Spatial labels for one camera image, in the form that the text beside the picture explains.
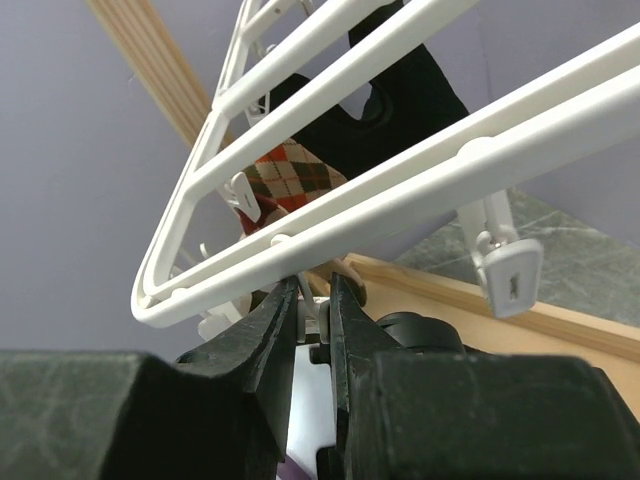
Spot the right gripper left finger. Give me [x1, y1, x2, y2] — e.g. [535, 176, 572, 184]
[1, 277, 298, 479]

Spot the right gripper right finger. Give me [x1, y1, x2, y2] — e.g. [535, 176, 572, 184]
[329, 275, 639, 479]

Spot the black hanging garment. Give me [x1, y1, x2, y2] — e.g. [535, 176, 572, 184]
[267, 0, 471, 181]

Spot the patterned striped underwear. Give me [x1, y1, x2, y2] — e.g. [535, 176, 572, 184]
[237, 139, 347, 237]

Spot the white plastic clip hanger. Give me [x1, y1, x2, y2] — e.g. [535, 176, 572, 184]
[131, 1, 639, 328]

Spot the wooden drying rack frame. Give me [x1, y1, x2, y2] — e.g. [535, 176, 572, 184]
[90, 1, 639, 410]

